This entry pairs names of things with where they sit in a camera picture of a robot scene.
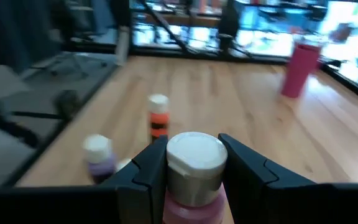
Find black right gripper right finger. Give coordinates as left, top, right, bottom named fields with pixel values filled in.
left=218, top=133, right=316, bottom=224

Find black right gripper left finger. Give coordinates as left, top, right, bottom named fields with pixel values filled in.
left=103, top=135, right=169, bottom=224

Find pink paint bottle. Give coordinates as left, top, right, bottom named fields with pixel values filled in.
left=162, top=131, right=229, bottom=224

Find small purple paint bottle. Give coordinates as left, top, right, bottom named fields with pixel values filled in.
left=82, top=134, right=117, bottom=184

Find small orange paint bottle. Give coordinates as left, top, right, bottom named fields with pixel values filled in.
left=147, top=93, right=170, bottom=144

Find red plastic cup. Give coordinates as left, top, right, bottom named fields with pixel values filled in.
left=280, top=42, right=323, bottom=99

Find grey office chair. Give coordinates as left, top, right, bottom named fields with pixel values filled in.
left=47, top=0, right=119, bottom=78

